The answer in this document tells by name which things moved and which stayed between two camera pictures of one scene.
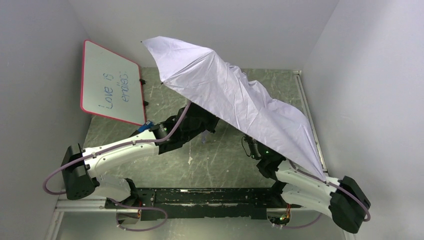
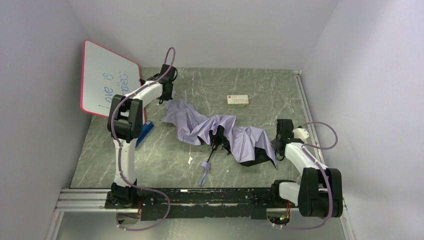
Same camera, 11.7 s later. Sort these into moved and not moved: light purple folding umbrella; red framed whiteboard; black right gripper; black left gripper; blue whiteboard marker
Moved: black left gripper; light purple folding umbrella; black right gripper
Not moved: blue whiteboard marker; red framed whiteboard
